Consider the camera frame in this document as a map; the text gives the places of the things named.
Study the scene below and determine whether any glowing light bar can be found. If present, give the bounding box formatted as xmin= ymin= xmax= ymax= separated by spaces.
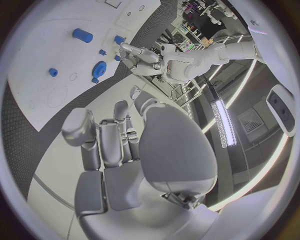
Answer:
xmin=210 ymin=99 xmax=239 ymax=149

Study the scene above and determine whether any white task board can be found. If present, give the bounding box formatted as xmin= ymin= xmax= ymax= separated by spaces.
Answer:
xmin=6 ymin=0 xmax=164 ymax=133

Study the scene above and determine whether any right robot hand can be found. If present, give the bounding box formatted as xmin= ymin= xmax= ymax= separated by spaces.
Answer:
xmin=60 ymin=85 xmax=221 ymax=240

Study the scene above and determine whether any blue gear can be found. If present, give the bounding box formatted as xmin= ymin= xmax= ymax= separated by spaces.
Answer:
xmin=91 ymin=60 xmax=108 ymax=80

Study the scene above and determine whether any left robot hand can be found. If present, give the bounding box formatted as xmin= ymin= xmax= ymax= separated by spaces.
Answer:
xmin=118 ymin=41 xmax=164 ymax=77

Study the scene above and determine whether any long blue cylinder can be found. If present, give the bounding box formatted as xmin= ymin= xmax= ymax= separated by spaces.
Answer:
xmin=71 ymin=27 xmax=94 ymax=44

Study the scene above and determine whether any white robot head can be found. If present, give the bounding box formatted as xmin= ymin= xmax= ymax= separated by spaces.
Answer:
xmin=265 ymin=84 xmax=297 ymax=138

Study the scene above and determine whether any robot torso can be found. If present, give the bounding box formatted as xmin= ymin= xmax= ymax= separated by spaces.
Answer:
xmin=241 ymin=7 xmax=299 ymax=91

